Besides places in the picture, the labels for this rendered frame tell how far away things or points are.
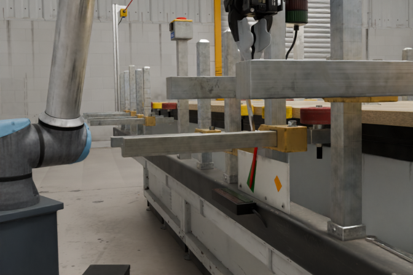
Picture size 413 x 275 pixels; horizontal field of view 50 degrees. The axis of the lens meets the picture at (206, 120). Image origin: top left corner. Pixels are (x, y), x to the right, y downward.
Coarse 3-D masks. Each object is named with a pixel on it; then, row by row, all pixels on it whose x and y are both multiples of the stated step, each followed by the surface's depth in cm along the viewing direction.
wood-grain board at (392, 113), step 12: (192, 108) 209; (216, 108) 177; (300, 108) 115; (372, 108) 99; (384, 108) 98; (396, 108) 96; (408, 108) 95; (372, 120) 88; (384, 120) 85; (396, 120) 82; (408, 120) 79
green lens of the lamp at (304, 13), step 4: (288, 12) 93; (292, 12) 93; (296, 12) 93; (300, 12) 93; (304, 12) 93; (288, 16) 93; (292, 16) 93; (296, 16) 93; (300, 16) 93; (304, 16) 93; (288, 20) 93; (292, 20) 93; (296, 20) 93; (300, 20) 93; (304, 20) 93
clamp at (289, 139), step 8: (264, 128) 95; (272, 128) 91; (280, 128) 88; (288, 128) 86; (296, 128) 87; (304, 128) 88; (280, 136) 88; (288, 136) 87; (296, 136) 87; (304, 136) 88; (280, 144) 88; (288, 144) 87; (296, 144) 87; (304, 144) 88; (288, 152) 87
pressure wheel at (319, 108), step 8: (304, 112) 92; (312, 112) 91; (320, 112) 90; (328, 112) 90; (304, 120) 92; (312, 120) 91; (320, 120) 90; (328, 120) 90; (320, 128) 93; (320, 152) 94
